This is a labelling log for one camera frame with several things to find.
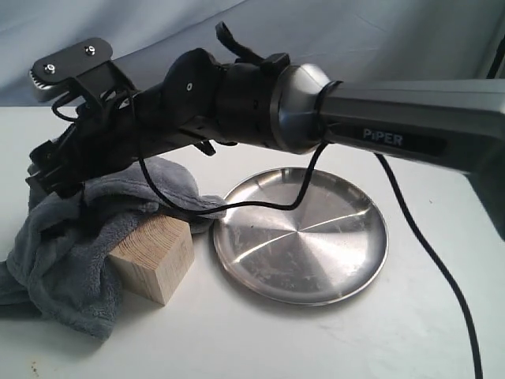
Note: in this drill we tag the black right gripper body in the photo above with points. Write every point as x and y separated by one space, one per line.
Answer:
98 143

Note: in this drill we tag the wooden block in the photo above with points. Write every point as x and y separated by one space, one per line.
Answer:
154 258

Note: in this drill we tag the grey fleece cloth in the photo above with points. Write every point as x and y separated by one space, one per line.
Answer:
58 267

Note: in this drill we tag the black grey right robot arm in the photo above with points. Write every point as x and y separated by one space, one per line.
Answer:
261 101

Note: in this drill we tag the round steel plate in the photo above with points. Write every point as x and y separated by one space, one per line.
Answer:
328 249

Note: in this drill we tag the white backdrop cloth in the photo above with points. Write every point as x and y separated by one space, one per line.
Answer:
349 40

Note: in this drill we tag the black stand pole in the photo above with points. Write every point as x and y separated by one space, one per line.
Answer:
494 62

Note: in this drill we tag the wrist camera with black bracket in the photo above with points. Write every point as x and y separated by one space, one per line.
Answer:
85 70

